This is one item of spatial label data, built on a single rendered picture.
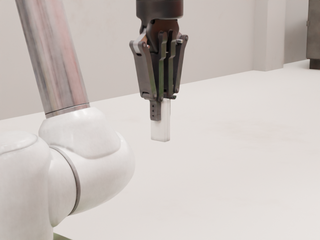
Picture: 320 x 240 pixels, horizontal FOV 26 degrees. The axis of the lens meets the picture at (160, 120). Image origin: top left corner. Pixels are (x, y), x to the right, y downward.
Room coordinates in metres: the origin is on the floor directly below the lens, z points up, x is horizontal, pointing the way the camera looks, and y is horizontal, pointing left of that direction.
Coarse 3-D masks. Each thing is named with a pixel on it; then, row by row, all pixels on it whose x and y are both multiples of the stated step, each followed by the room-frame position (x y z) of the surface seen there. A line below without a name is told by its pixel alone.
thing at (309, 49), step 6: (312, 0) 6.30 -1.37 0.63; (318, 0) 6.27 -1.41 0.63; (312, 6) 6.30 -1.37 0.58; (318, 6) 6.27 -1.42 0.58; (312, 12) 6.30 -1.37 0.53; (318, 12) 6.27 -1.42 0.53; (312, 18) 6.30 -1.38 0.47; (318, 18) 6.27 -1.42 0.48; (306, 24) 6.32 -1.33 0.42; (312, 24) 6.29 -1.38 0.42; (318, 24) 6.27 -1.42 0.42; (312, 30) 6.29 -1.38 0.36; (318, 30) 6.27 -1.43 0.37; (312, 36) 6.29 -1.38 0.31; (318, 36) 6.26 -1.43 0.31; (312, 42) 6.29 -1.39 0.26; (318, 42) 6.26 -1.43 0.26; (306, 48) 6.33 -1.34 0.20; (312, 48) 6.29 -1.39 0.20; (318, 48) 6.26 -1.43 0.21; (306, 54) 6.33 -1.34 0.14; (312, 54) 6.29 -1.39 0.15; (318, 54) 6.26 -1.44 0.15; (312, 60) 6.39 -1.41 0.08; (318, 60) 6.36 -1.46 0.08; (312, 66) 6.38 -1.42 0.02; (318, 66) 6.36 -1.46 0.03
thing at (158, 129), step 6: (162, 102) 1.09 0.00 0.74; (162, 108) 1.09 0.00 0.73; (162, 114) 1.09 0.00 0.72; (150, 120) 1.11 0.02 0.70; (162, 120) 1.09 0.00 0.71; (156, 126) 1.10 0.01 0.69; (162, 126) 1.09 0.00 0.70; (156, 132) 1.10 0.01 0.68; (162, 132) 1.09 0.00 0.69; (156, 138) 1.10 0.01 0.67; (162, 138) 1.09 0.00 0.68
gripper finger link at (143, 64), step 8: (144, 48) 1.05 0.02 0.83; (136, 56) 1.07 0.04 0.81; (144, 56) 1.06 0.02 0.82; (136, 64) 1.07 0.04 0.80; (144, 64) 1.06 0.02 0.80; (136, 72) 1.08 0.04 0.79; (144, 72) 1.07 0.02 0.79; (152, 72) 1.07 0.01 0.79; (144, 80) 1.07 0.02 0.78; (152, 80) 1.07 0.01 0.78; (144, 88) 1.07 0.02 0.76; (152, 88) 1.07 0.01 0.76; (152, 96) 1.07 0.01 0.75
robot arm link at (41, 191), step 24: (0, 144) 1.27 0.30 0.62; (24, 144) 1.27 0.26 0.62; (0, 168) 1.24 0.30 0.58; (24, 168) 1.25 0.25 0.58; (48, 168) 1.29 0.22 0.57; (0, 192) 1.23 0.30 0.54; (24, 192) 1.24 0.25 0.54; (48, 192) 1.28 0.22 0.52; (72, 192) 1.33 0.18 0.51; (0, 216) 1.23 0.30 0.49; (24, 216) 1.24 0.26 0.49; (48, 216) 1.28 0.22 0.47
